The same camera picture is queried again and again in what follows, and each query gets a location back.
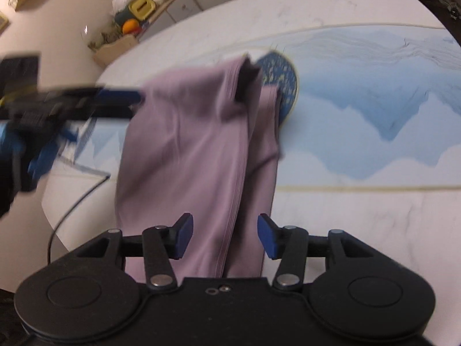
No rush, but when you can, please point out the black cable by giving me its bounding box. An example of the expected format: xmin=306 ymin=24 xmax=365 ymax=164
xmin=47 ymin=172 xmax=112 ymax=264

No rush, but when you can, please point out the orange fruit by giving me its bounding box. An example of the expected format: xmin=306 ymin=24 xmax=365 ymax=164
xmin=122 ymin=19 xmax=141 ymax=35

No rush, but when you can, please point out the wooden side cabinet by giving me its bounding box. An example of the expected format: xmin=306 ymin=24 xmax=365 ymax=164
xmin=84 ymin=0 xmax=202 ymax=69

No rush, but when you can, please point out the blue gloved left hand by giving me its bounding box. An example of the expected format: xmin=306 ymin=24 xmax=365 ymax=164
xmin=1 ymin=122 xmax=78 ymax=192

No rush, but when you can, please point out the blue mountain table mat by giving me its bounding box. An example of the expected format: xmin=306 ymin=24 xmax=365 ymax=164
xmin=71 ymin=24 xmax=461 ymax=191

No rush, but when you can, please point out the purple long-sleeve shirt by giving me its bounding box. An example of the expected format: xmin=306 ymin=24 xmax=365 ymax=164
xmin=115 ymin=55 xmax=280 ymax=279

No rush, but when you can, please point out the yellow lidded container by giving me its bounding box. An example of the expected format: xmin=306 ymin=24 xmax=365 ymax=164
xmin=128 ymin=0 xmax=156 ymax=21

